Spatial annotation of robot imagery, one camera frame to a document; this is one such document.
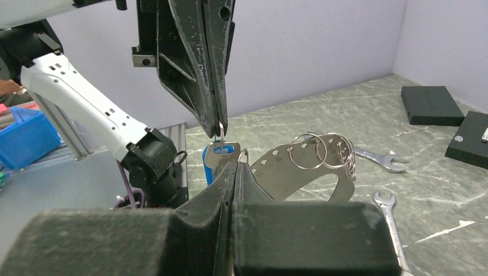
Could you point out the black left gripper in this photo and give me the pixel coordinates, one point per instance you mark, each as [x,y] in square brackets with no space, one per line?
[193,48]

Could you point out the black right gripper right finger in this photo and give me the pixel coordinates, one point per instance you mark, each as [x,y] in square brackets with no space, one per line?
[307,237]

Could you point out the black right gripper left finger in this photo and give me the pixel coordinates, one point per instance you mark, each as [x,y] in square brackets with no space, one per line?
[190,240]

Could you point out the metal arc keyring plate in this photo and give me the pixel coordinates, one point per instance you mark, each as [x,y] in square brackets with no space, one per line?
[287,168]

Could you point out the blue key tag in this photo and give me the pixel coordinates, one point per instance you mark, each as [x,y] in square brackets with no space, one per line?
[216,155]

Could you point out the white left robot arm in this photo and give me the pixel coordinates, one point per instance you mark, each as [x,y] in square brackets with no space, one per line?
[32,54]

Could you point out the small silver wrench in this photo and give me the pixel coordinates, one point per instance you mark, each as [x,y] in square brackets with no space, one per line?
[387,205]

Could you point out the large silver wrench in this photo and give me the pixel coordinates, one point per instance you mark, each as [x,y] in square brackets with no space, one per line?
[383,160]

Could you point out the blue storage bin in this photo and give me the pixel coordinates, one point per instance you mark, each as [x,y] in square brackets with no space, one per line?
[28,139]

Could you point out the black flat box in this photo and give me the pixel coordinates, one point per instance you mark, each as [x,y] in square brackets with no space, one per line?
[431,105]

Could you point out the black box with label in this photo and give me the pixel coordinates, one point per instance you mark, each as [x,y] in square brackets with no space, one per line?
[469,144]

